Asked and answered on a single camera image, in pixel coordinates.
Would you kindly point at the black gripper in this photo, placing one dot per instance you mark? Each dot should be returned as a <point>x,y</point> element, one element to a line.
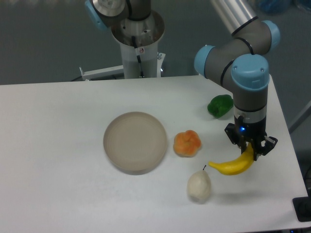
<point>241,133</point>

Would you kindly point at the yellow toy banana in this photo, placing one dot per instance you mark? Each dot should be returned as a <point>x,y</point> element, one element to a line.
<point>237,166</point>

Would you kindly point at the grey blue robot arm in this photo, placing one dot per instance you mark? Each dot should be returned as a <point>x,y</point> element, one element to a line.
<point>239,66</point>

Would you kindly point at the green toy bell pepper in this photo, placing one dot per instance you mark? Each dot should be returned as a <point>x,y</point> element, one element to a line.
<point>220,105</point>

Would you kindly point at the orange peeled toy tangerine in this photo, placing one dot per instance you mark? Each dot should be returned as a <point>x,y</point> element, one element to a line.
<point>186,144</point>

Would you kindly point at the white toy pear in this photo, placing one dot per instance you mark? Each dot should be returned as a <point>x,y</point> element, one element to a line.
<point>199,187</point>

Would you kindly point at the grey table leg bar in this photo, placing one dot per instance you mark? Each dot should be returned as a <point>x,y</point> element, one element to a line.
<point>300,118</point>

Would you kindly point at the black device at edge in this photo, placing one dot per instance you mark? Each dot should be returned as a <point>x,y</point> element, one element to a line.
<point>302,207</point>

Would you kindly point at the beige round plate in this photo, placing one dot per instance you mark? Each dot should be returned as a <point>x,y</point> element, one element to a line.
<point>135,142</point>

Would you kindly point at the blue plastic bag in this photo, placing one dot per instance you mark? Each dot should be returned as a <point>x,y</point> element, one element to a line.
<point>273,7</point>

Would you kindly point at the white metal bracket frame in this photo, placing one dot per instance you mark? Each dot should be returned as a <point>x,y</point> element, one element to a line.
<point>102,74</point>

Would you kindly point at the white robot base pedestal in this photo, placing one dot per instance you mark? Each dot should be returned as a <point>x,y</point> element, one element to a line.
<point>138,42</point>

